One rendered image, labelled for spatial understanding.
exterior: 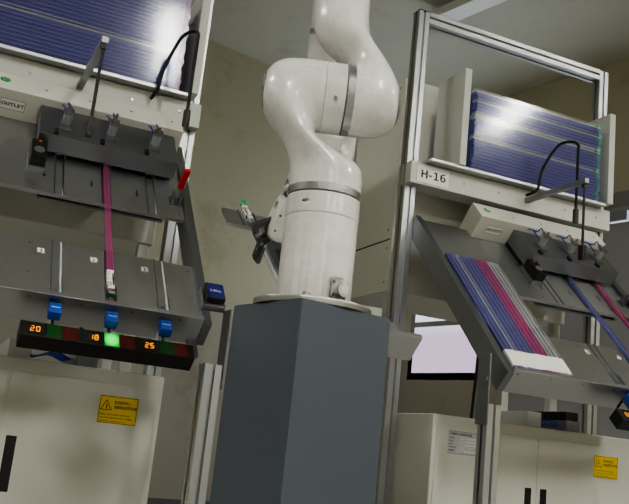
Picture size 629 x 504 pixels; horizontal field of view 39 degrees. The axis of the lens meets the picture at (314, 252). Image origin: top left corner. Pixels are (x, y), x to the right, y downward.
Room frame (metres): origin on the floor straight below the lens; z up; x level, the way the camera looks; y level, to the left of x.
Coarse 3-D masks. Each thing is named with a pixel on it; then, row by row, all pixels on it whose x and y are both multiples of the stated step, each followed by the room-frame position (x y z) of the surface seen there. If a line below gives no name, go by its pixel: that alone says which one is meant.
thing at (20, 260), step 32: (0, 256) 1.75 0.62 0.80; (32, 256) 1.78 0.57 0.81; (64, 256) 1.82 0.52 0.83; (96, 256) 1.86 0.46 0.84; (128, 256) 1.90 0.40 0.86; (64, 288) 1.76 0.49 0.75; (96, 288) 1.79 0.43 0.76; (128, 288) 1.83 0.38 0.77; (160, 288) 1.87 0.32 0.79; (192, 288) 1.91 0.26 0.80
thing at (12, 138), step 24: (0, 120) 2.06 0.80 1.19; (0, 144) 2.00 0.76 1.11; (24, 144) 2.03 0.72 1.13; (0, 168) 1.94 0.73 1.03; (24, 168) 1.97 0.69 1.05; (48, 168) 2.01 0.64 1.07; (72, 168) 2.04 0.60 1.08; (96, 168) 2.08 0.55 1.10; (120, 168) 2.12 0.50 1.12; (48, 192) 1.94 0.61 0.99; (72, 192) 1.98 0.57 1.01; (96, 192) 2.01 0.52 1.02; (120, 192) 2.05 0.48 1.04; (144, 192) 2.09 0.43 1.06; (168, 192) 2.13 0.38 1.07; (144, 216) 2.09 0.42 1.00; (168, 216) 2.06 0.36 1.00
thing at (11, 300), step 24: (0, 288) 1.66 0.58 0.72; (24, 288) 1.68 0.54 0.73; (0, 312) 1.71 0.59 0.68; (24, 312) 1.72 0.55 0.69; (72, 312) 1.74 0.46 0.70; (96, 312) 1.75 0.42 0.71; (120, 312) 1.76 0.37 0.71; (144, 312) 1.78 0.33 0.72; (168, 312) 1.79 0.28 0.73; (144, 336) 1.83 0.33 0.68; (192, 336) 1.85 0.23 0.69
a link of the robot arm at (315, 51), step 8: (312, 32) 1.69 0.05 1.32; (312, 40) 1.69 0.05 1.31; (312, 48) 1.69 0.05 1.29; (320, 48) 1.68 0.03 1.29; (312, 56) 1.70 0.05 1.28; (320, 56) 1.68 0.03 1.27; (328, 56) 1.68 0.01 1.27; (344, 136) 1.83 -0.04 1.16; (344, 144) 1.83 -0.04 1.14; (352, 144) 1.83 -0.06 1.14; (344, 152) 1.83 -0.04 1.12; (352, 152) 1.84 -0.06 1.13; (352, 160) 1.85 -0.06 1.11
